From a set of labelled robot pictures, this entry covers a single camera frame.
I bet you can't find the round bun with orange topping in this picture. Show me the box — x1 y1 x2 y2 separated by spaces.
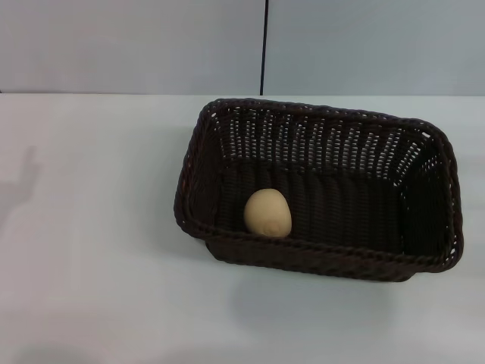
243 188 293 238

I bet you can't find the dark brown woven basket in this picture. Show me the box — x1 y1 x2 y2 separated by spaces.
172 97 465 284

